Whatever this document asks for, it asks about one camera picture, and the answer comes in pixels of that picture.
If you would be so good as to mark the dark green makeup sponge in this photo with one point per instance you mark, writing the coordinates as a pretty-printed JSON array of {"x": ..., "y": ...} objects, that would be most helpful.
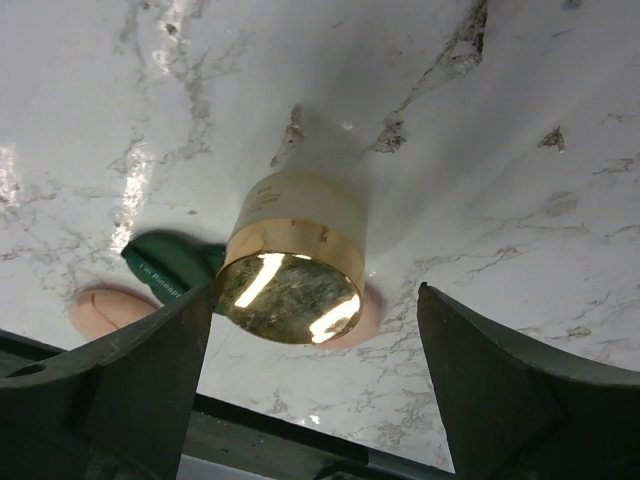
[{"x": 170, "y": 265}]

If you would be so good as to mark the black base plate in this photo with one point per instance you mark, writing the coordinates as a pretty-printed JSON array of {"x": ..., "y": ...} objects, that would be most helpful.
[{"x": 223, "y": 434}]

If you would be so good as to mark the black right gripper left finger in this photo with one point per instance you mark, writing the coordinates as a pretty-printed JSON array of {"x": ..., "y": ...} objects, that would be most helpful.
[{"x": 115, "y": 408}]

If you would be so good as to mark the gold lid cream jar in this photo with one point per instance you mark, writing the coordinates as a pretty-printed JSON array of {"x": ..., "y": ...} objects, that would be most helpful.
[{"x": 294, "y": 266}]

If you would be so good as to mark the pink round makeup puff front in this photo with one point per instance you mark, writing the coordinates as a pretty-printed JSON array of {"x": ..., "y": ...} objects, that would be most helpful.
[{"x": 98, "y": 311}]

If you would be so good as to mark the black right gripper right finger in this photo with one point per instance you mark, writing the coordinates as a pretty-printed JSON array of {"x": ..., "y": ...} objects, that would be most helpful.
[{"x": 516, "y": 408}]

